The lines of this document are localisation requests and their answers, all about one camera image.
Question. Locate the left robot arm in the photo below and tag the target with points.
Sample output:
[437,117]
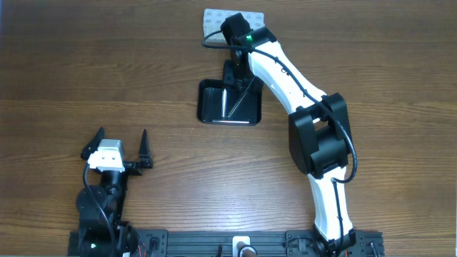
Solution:
[103,203]

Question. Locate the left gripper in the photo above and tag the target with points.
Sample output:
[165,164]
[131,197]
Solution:
[133,167]

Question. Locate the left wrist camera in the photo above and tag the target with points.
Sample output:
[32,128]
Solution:
[106,157]

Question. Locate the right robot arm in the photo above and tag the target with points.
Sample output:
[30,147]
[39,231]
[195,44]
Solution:
[271,71]

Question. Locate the mounting rail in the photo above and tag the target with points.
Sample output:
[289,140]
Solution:
[200,244]

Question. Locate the black tray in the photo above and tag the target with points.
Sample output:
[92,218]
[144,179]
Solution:
[212,107]

